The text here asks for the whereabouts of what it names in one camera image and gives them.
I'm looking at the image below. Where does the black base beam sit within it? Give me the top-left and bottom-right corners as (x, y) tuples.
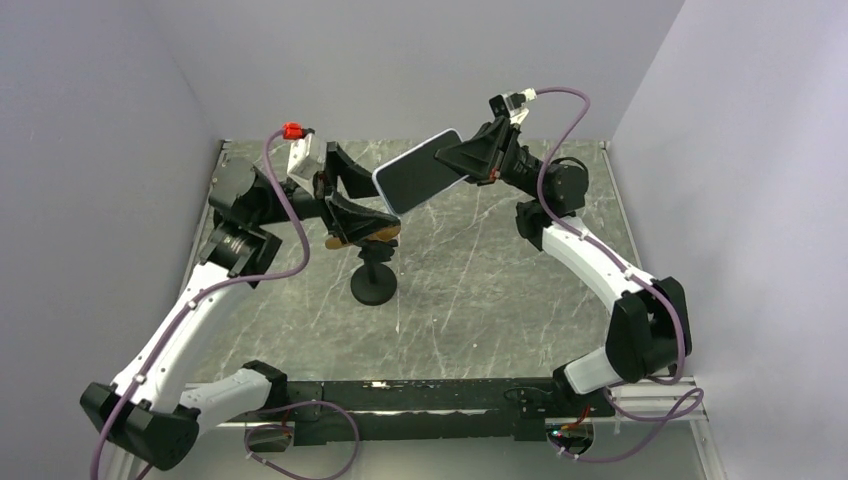
(221, 377), (598, 446)

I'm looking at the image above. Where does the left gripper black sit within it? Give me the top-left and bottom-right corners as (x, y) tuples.
(253, 142), (401, 243)

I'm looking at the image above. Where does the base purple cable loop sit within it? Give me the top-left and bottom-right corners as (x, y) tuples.
(243, 398), (361, 480)

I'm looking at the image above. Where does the phone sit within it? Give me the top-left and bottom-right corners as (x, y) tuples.
(372, 128), (466, 216)

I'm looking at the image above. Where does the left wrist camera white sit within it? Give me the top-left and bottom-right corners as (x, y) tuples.
(282, 122), (326, 185)

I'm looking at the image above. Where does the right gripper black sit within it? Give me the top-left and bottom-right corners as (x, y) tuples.
(432, 117), (546, 202)

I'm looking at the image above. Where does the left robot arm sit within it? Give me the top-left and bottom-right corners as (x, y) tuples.
(80, 140), (400, 471)

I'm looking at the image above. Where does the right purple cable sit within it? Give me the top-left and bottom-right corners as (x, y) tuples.
(535, 86), (705, 464)

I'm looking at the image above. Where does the gold microphone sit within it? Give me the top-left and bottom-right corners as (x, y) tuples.
(324, 226), (401, 250)

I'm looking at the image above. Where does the black microphone stand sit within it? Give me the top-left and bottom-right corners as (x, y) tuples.
(350, 240), (398, 306)

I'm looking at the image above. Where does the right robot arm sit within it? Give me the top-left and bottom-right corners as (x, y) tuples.
(435, 119), (692, 416)

